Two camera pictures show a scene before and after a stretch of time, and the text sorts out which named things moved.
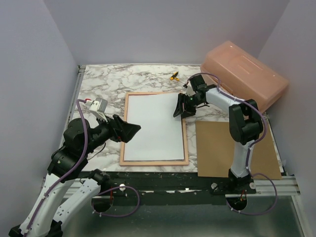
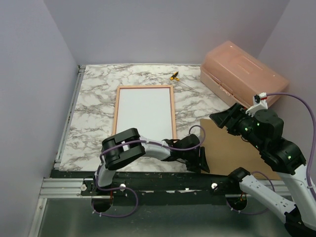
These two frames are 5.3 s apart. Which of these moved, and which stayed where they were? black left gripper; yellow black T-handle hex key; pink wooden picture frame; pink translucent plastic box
Moved: pink wooden picture frame; black left gripper
Stayed: pink translucent plastic box; yellow black T-handle hex key
